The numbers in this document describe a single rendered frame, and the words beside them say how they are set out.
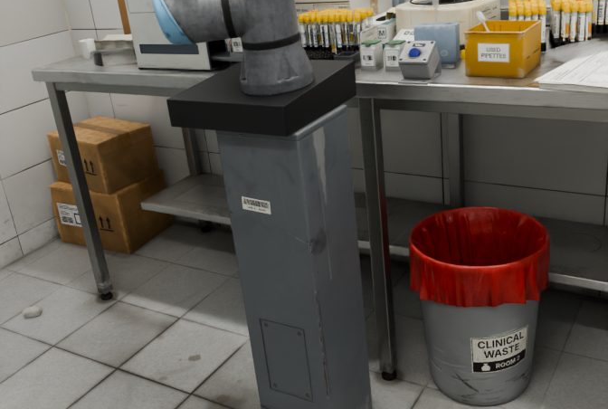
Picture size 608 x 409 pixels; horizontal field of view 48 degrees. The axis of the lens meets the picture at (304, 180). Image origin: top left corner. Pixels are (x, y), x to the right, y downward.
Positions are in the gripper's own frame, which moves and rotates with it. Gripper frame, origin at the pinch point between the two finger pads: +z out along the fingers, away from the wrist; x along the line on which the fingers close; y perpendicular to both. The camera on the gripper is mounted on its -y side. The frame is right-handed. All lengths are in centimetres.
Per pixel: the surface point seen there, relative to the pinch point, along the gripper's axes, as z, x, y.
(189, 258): 96, -32, 66
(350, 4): -3.8, -25.3, -20.1
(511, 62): 5, 1, -72
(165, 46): 1.9, 4.2, 24.1
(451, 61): 7, -7, -56
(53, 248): 97, -17, 132
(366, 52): 3.9, -1.7, -36.2
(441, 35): 1, -7, -54
